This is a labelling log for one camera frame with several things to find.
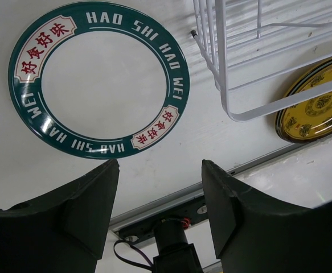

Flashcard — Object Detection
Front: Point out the white wire dish rack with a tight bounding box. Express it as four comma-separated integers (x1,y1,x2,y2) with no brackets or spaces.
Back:
191,1,332,122

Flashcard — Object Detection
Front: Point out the green rimmed white plate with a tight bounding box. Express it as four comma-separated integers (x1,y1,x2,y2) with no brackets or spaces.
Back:
8,1,190,159

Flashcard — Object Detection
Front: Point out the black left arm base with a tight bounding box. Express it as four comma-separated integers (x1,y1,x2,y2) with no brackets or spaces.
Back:
113,196,208,244

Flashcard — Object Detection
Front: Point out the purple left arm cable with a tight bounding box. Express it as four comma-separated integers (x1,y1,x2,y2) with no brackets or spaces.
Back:
113,240,155,268

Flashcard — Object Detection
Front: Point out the yellow patterned plate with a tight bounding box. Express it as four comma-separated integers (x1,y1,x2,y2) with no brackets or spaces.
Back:
275,57,332,143

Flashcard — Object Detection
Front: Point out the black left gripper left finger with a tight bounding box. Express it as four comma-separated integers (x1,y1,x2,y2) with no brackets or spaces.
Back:
0,160,120,272

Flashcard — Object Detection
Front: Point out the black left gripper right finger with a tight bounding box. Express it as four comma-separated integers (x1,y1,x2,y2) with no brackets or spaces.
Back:
202,160,332,272

